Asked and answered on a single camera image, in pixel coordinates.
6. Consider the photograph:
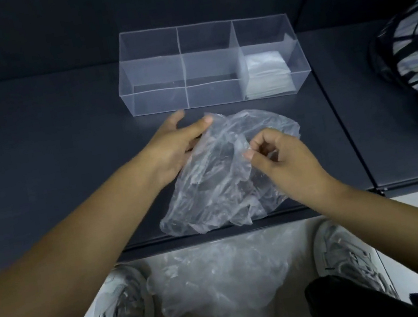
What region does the person's right hand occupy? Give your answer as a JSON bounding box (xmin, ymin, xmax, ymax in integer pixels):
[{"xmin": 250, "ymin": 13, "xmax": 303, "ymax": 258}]
[{"xmin": 239, "ymin": 117, "xmax": 345, "ymax": 218}]

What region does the person's left hand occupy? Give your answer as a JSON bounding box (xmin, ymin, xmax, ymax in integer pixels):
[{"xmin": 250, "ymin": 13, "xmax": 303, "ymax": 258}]
[{"xmin": 136, "ymin": 104, "xmax": 224, "ymax": 193}]

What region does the clear plastic bag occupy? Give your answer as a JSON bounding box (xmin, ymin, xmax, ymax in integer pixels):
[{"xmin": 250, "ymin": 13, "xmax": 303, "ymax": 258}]
[{"xmin": 141, "ymin": 96, "xmax": 317, "ymax": 242}]

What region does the clear three-compartment plastic box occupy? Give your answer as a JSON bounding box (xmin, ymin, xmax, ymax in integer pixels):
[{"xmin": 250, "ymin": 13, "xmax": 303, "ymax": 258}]
[{"xmin": 108, "ymin": 1, "xmax": 316, "ymax": 124}]

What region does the stack of plastic bags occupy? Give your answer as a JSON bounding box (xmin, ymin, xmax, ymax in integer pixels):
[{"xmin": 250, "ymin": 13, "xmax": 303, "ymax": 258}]
[{"xmin": 237, "ymin": 47, "xmax": 297, "ymax": 101}]

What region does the pile of plastic bags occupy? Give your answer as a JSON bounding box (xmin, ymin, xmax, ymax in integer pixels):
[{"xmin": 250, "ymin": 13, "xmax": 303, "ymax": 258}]
[{"xmin": 140, "ymin": 220, "xmax": 328, "ymax": 317}]

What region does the person's right forearm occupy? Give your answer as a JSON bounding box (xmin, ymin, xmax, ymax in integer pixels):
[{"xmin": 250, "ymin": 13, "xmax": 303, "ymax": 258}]
[{"xmin": 310, "ymin": 166, "xmax": 418, "ymax": 317}]

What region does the person's left forearm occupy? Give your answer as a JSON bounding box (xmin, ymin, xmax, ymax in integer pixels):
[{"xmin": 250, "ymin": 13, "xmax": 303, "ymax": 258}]
[{"xmin": 0, "ymin": 148, "xmax": 191, "ymax": 317}]

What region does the person's right grey shoe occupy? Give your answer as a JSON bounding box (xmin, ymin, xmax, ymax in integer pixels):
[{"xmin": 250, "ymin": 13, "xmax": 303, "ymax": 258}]
[{"xmin": 308, "ymin": 210, "xmax": 400, "ymax": 312}]

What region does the black white striped tote bag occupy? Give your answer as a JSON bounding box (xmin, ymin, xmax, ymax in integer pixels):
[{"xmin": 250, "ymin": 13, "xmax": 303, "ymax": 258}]
[{"xmin": 358, "ymin": 0, "xmax": 418, "ymax": 137}]

